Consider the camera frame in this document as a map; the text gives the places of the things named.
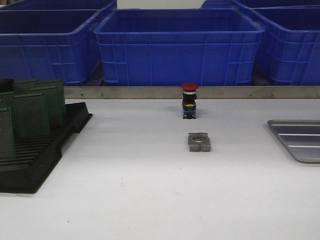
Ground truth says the green perforated circuit board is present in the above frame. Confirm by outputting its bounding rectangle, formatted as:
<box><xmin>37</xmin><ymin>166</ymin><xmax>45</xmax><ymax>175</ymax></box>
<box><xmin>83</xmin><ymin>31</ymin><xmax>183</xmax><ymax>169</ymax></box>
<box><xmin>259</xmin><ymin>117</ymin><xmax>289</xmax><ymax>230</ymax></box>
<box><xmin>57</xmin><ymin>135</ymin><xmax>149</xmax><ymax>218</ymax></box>
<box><xmin>0</xmin><ymin>107</ymin><xmax>15</xmax><ymax>162</ymax></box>

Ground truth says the black slotted board rack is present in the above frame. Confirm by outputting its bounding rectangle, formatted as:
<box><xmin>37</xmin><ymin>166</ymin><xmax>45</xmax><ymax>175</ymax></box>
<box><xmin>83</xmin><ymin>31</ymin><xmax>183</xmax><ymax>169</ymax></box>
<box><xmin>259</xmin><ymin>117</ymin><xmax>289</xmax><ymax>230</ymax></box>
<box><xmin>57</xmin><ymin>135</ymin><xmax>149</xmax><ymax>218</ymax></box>
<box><xmin>0</xmin><ymin>78</ymin><xmax>93</xmax><ymax>195</ymax></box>

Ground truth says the silver metal tray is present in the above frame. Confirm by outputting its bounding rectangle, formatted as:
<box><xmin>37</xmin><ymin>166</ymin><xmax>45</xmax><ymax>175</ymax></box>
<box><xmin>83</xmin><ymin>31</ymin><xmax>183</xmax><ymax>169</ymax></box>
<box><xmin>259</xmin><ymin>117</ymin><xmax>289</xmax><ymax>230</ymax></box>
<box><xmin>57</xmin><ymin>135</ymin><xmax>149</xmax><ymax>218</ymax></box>
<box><xmin>267</xmin><ymin>119</ymin><xmax>320</xmax><ymax>164</ymax></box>

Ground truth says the green circuit board left edge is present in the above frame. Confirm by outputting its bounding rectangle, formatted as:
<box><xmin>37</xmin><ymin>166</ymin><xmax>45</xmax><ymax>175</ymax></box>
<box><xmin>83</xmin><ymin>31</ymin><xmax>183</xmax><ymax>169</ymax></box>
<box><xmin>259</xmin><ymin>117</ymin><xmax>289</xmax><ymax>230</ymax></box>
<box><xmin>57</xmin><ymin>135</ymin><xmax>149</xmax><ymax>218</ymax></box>
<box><xmin>0</xmin><ymin>91</ymin><xmax>15</xmax><ymax>119</ymax></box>

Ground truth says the red emergency stop button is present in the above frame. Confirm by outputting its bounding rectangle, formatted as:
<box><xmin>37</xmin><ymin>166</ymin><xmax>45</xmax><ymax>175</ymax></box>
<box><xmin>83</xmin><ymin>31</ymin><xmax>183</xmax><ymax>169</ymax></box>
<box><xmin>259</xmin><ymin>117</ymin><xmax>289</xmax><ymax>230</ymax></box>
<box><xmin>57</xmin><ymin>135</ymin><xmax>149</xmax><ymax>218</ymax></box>
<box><xmin>181</xmin><ymin>82</ymin><xmax>199</xmax><ymax>119</ymax></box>

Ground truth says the grey square block with hole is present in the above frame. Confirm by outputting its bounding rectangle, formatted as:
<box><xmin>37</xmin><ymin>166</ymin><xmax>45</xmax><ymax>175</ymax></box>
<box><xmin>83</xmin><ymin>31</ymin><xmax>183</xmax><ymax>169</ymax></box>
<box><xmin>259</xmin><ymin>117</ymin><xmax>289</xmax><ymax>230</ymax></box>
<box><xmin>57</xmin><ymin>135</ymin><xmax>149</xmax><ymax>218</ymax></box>
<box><xmin>188</xmin><ymin>132</ymin><xmax>212</xmax><ymax>152</ymax></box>

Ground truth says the blue plastic bin centre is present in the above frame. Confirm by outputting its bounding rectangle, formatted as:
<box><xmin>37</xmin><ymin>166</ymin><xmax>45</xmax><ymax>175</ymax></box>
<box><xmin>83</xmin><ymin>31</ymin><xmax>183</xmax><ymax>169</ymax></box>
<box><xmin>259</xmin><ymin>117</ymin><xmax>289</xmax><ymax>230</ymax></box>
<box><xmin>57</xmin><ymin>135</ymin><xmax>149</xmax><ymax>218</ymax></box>
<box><xmin>94</xmin><ymin>9</ymin><xmax>264</xmax><ymax>87</ymax></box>

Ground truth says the blue plastic bin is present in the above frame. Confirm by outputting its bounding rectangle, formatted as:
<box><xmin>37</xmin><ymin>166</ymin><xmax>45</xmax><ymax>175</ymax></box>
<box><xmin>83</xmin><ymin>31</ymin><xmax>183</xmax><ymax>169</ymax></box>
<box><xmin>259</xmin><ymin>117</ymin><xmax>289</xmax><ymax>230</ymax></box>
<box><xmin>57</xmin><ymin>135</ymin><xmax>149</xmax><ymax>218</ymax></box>
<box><xmin>94</xmin><ymin>9</ymin><xmax>264</xmax><ymax>87</ymax></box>
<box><xmin>0</xmin><ymin>9</ymin><xmax>102</xmax><ymax>86</ymax></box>
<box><xmin>250</xmin><ymin>7</ymin><xmax>320</xmax><ymax>86</ymax></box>

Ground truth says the blue bin back left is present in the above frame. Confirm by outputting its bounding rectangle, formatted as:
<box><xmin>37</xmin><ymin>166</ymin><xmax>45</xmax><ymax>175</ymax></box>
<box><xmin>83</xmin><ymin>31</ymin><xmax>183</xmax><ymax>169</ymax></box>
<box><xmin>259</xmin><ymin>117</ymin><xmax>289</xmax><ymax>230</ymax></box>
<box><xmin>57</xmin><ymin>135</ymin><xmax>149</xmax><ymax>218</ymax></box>
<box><xmin>0</xmin><ymin>0</ymin><xmax>118</xmax><ymax>16</ymax></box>

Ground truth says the blue bin back right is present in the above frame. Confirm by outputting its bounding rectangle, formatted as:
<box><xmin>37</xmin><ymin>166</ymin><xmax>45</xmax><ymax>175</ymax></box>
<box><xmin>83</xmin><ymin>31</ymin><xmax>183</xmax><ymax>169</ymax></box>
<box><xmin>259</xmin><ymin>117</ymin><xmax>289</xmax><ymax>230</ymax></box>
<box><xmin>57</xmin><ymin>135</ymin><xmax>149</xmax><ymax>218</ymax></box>
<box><xmin>200</xmin><ymin>0</ymin><xmax>320</xmax><ymax>9</ymax></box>

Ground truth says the blue plastic bin left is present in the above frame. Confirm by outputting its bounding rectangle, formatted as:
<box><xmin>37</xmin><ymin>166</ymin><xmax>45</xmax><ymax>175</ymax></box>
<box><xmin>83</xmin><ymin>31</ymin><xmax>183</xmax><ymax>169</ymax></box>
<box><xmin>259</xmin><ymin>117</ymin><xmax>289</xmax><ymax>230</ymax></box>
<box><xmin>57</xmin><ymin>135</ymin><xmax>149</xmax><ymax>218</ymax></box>
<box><xmin>0</xmin><ymin>9</ymin><xmax>102</xmax><ymax>86</ymax></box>

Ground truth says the blue plastic bin right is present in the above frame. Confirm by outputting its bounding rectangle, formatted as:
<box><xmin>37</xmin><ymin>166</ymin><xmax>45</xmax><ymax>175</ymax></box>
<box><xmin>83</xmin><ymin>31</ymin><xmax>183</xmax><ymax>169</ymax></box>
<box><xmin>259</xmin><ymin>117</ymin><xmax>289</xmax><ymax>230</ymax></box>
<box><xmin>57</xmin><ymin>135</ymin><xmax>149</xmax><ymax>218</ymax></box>
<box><xmin>250</xmin><ymin>7</ymin><xmax>320</xmax><ymax>86</ymax></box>

